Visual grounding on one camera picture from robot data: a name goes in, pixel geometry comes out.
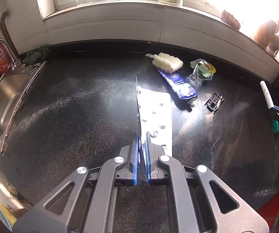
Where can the brown ceramic jar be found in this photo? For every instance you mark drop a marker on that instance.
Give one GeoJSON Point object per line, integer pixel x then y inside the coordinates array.
{"type": "Point", "coordinates": [265, 33]}

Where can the chrome faucet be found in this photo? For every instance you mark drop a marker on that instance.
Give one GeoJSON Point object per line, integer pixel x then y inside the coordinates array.
{"type": "Point", "coordinates": [13, 60]}

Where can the stainless steel sink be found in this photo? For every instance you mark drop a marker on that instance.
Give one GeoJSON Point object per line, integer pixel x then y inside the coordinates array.
{"type": "Point", "coordinates": [14, 87]}

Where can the white foil blister wrapper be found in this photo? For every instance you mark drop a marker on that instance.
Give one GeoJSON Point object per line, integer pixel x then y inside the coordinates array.
{"type": "Point", "coordinates": [154, 116]}

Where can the white foam piece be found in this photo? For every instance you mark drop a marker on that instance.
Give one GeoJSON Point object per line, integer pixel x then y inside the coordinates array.
{"type": "Point", "coordinates": [167, 63]}

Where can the black toy car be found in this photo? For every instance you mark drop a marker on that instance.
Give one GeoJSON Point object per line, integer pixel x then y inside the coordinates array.
{"type": "Point", "coordinates": [214, 102]}

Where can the white ceramic vase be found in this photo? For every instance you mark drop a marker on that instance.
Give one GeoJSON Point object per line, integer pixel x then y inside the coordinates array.
{"type": "Point", "coordinates": [273, 46]}

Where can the jar of red dried goods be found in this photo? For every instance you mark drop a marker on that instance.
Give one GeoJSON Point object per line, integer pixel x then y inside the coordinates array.
{"type": "Point", "coordinates": [229, 19]}

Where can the clear plastic packaging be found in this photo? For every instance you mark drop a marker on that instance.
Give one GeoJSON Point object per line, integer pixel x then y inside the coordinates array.
{"type": "Point", "coordinates": [199, 74]}

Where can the dark green rag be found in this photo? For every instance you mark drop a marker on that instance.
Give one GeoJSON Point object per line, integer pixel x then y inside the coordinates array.
{"type": "Point", "coordinates": [35, 56]}

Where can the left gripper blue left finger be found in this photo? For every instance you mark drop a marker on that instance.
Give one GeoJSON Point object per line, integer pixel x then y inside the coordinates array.
{"type": "Point", "coordinates": [129, 174]}

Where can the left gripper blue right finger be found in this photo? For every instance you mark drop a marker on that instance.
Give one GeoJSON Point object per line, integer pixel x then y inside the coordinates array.
{"type": "Point", "coordinates": [155, 174]}

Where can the yellow tape roll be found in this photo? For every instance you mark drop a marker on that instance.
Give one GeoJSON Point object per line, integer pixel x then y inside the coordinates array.
{"type": "Point", "coordinates": [210, 68]}

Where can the green white marker pen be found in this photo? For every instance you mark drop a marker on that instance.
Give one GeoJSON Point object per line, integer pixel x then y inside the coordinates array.
{"type": "Point", "coordinates": [270, 104]}

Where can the red dish soap bottle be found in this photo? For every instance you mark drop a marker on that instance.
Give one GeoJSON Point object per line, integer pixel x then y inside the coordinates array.
{"type": "Point", "coordinates": [5, 60]}

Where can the blue toothpaste tube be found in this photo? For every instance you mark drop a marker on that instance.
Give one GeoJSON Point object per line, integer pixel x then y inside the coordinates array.
{"type": "Point", "coordinates": [185, 93]}

